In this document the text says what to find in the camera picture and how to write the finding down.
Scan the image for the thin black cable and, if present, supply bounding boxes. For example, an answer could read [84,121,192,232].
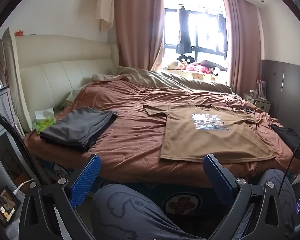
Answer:
[225,97,257,114]

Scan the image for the black garment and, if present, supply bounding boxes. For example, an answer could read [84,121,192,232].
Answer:
[269,124,300,150]

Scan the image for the pile of pink plush toys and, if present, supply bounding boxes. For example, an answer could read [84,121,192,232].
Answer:
[167,59,227,75]

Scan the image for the white rack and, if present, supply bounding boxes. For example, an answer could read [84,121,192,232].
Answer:
[256,79,267,100]

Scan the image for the green tissue pack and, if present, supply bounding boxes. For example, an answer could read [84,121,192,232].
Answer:
[35,107,57,134]

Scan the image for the white bedside table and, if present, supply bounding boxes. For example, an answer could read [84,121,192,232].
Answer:
[242,92,271,112]

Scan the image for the person's grey patterned trousers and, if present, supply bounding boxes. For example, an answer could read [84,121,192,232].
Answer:
[90,184,210,240]

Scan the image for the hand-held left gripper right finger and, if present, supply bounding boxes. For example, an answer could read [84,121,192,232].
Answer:
[203,154,297,240]

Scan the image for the black tablet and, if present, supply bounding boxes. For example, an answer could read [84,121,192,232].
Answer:
[0,185,22,228]

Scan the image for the white charging cable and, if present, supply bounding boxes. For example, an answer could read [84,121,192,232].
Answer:
[14,177,38,195]

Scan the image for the cream padded headboard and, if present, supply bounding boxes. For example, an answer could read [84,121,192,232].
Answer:
[1,27,119,133]

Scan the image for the pink curtain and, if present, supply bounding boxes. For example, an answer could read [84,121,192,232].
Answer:
[222,0,265,97]
[115,0,165,72]

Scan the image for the brown printed t-shirt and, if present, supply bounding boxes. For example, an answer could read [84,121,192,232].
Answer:
[143,103,276,163]

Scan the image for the rust brown blanket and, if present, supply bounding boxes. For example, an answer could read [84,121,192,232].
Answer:
[24,76,300,188]

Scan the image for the blue cartoon rug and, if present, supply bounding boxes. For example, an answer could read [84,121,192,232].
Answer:
[36,155,240,220]

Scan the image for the cream hanging cloth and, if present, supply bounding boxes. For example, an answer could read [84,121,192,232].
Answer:
[96,0,115,32]

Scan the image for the black braided cable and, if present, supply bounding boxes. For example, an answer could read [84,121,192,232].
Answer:
[0,106,44,185]

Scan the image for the black plush toy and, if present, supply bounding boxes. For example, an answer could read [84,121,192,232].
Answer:
[176,54,194,64]

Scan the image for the window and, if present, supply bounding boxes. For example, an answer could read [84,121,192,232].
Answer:
[163,0,230,68]

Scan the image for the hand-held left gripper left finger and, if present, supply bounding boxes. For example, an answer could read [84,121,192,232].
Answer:
[19,154,102,240]

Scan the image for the folded grey clothes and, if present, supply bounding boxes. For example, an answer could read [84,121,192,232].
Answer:
[39,106,118,152]

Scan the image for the grey side cabinet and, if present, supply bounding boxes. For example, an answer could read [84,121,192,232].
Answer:
[0,86,25,188]

